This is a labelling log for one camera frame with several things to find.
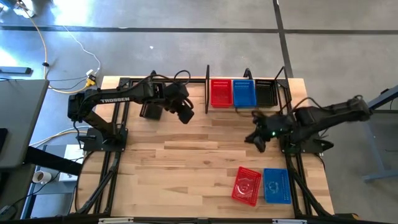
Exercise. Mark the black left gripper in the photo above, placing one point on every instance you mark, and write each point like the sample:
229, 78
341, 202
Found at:
180, 99

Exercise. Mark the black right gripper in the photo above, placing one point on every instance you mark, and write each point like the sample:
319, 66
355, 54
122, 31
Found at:
276, 126

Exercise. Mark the black plastic basket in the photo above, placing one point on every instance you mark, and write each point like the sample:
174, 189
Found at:
266, 93
152, 112

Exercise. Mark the blue plastic basket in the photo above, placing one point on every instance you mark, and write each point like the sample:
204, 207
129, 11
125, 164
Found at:
276, 186
244, 95

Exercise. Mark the red plastic basket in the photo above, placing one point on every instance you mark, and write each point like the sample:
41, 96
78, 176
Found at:
246, 186
221, 95

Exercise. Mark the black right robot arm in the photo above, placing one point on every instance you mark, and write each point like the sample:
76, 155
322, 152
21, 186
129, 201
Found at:
329, 115

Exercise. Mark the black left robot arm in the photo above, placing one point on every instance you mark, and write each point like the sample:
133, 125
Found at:
115, 99

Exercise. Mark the black metal divider rack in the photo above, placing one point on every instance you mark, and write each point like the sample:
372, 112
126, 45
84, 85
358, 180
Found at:
207, 90

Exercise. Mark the yellow and white power plug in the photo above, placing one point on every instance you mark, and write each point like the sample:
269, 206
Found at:
90, 81

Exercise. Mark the white box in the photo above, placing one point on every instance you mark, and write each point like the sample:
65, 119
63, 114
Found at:
72, 154

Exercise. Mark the blue metal table leg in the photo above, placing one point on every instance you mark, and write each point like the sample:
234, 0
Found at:
381, 165

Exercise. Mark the black desk leg bar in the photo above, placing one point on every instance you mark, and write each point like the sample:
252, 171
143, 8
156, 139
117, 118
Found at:
53, 160

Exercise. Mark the white mug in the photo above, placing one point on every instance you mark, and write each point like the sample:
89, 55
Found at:
42, 177

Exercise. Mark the grey desk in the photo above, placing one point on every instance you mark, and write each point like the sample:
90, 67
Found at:
18, 118

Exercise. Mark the dark computer mouse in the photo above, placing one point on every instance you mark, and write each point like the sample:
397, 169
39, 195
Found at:
7, 212

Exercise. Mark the black frame bracket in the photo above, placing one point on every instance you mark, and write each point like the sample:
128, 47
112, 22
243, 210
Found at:
247, 74
152, 76

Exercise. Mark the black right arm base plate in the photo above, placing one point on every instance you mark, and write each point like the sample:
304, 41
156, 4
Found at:
308, 150

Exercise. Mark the white edge bracket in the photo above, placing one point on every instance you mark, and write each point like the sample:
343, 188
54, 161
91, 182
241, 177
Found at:
115, 220
289, 221

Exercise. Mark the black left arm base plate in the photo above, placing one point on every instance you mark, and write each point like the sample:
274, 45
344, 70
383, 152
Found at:
93, 143

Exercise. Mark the black aluminium table frame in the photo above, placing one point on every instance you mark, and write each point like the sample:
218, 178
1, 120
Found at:
109, 168

